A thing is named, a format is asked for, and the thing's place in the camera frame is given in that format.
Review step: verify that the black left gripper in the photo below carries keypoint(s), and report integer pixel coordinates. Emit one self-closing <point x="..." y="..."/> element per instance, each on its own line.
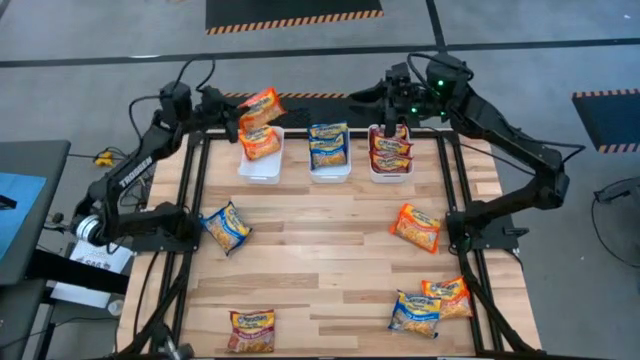
<point x="217" y="105"/>

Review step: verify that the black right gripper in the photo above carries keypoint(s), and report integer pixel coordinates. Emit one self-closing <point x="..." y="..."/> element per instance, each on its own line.
<point x="405" y="95"/>

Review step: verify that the orange Maruchan ramen packet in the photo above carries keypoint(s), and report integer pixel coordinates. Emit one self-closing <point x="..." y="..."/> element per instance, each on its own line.
<point x="416" y="230"/>
<point x="450" y="299"/>
<point x="262" y="107"/>
<point x="260" y="145"/>

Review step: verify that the red Maruchan ramen packet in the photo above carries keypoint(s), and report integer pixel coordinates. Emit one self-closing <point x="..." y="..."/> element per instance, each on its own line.
<point x="390" y="146"/>
<point x="251" y="331"/>
<point x="391" y="163"/>
<point x="402" y="132"/>

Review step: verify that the blue Maruchan ramen packet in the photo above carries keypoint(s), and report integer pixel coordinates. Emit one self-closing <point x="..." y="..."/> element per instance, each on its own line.
<point x="328" y="152"/>
<point x="226" y="229"/>
<point x="327" y="131"/>
<point x="415" y="315"/>

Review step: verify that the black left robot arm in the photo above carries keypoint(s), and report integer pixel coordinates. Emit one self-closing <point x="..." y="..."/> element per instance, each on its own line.
<point x="135" y="170"/>

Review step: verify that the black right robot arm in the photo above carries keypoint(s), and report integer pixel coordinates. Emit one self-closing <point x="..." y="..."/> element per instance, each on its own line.
<point x="500" y="125"/>

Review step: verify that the black hazard-striped floor mat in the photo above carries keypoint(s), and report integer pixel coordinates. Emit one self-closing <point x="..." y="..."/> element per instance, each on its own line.
<point x="610" y="120"/>
<point x="325" y="112"/>
<point x="295" y="12"/>

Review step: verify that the white plastic bin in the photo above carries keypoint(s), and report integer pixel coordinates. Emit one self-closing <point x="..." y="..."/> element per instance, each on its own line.
<point x="260" y="172"/>
<point x="330" y="175"/>
<point x="390" y="178"/>

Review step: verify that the yellow power plug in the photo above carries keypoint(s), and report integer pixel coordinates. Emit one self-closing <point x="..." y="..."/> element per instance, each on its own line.
<point x="105" y="159"/>

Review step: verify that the white printed paper sheet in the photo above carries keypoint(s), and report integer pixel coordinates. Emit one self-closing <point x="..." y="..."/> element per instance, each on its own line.
<point x="100" y="265"/>

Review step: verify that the grey side desk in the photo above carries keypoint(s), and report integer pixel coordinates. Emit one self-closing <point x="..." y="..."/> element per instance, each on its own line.
<point x="35" y="155"/>

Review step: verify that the black desk crossbar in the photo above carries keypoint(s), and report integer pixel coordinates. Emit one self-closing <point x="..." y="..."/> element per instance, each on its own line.
<point x="75" y="270"/>

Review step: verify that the clear plastic cup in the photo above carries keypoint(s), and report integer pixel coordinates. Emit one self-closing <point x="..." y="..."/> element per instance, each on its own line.
<point x="115" y="308"/>

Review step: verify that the blue sheet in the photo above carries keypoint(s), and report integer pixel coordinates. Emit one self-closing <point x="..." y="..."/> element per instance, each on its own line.
<point x="20" y="220"/>

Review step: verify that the grey low surface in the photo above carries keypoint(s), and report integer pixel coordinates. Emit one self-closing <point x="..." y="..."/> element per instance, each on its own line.
<point x="20" y="320"/>

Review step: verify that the black aluminium table frame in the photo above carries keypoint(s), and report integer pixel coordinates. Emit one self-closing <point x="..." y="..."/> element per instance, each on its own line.
<point x="320" y="134"/>

